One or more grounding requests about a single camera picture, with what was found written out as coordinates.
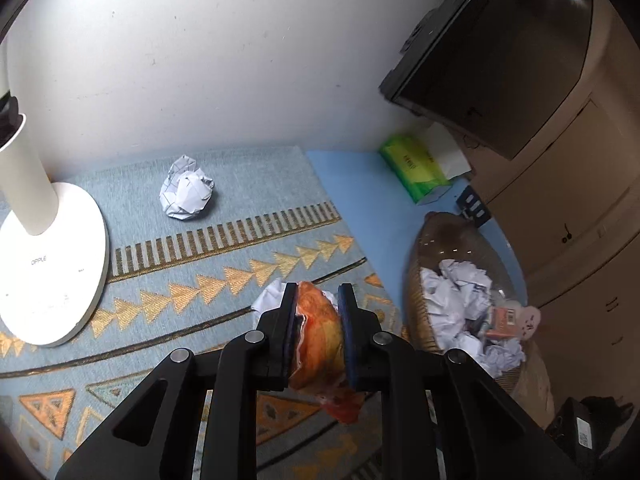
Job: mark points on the green tissue pack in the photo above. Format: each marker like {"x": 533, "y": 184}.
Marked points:
{"x": 415, "y": 165}

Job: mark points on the small crumpled paper ball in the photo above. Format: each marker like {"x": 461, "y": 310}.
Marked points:
{"x": 186, "y": 192}

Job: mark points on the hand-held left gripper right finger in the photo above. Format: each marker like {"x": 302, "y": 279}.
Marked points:
{"x": 350, "y": 330}

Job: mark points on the wicker waste basket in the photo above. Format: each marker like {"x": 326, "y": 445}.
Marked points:
{"x": 435, "y": 240}

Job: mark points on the white desk lamp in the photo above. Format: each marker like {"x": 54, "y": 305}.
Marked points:
{"x": 55, "y": 260}

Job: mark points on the orange snack packet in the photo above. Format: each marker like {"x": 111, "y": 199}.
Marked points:
{"x": 320, "y": 340}

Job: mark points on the black monitor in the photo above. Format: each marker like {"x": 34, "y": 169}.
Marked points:
{"x": 500, "y": 60}

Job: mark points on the small orange box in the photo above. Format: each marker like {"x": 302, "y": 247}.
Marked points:
{"x": 502, "y": 322}

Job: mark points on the large paper ball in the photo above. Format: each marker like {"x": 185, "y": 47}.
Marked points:
{"x": 465, "y": 277}

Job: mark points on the beige cabinet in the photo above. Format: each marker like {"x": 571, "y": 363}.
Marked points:
{"x": 575, "y": 210}

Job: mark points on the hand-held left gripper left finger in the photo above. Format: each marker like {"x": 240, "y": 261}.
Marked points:
{"x": 289, "y": 325}

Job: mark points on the blue patterned mat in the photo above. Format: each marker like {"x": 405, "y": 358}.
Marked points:
{"x": 200, "y": 240}

